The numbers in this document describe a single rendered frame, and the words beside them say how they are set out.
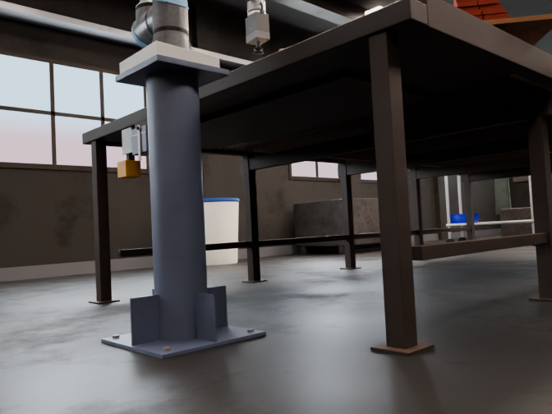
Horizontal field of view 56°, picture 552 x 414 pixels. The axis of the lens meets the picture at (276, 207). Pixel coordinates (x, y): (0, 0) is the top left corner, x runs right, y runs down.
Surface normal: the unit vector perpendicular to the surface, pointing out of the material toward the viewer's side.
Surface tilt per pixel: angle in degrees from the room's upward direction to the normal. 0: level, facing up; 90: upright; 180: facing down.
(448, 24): 90
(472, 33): 90
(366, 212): 90
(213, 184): 90
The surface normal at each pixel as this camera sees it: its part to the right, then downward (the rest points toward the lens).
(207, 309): -0.73, 0.00
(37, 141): 0.69, -0.07
